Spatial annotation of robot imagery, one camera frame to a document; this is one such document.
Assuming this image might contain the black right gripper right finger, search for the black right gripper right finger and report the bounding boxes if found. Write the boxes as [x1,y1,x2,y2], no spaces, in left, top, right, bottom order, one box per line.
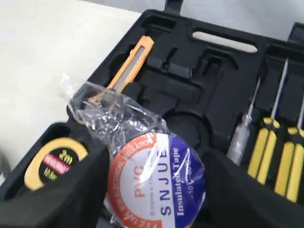
[202,148,304,228]

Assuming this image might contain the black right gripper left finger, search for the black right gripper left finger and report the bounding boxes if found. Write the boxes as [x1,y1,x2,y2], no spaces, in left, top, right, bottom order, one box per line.
[0,147,109,228]

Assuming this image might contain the insulating tape roll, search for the insulating tape roll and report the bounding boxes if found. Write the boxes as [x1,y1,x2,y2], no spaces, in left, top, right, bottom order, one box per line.
[60,74,206,228]

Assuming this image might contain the yellow black screwdriver left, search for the yellow black screwdriver left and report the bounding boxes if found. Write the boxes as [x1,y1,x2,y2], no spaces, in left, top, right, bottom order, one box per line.
[247,58,289,185]

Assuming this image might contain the yellow black screwdriver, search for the yellow black screwdriver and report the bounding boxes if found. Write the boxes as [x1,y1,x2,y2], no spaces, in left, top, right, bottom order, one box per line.
[247,58,289,185]
[275,104,304,202]

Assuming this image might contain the yellow tape measure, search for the yellow tape measure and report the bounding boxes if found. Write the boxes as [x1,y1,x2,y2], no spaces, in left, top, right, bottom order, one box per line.
[23,138,89,192]

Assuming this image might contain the yellow black screwdriver right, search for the yellow black screwdriver right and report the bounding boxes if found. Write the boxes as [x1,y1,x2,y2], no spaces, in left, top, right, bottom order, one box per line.
[275,104,304,202]

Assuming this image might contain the orange utility knife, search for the orange utility knife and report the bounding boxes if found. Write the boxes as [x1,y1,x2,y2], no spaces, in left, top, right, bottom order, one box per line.
[81,36,154,108]

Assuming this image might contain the clear handle tester screwdriver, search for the clear handle tester screwdriver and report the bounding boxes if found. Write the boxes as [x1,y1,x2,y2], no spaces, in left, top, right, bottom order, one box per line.
[227,77,261,166]

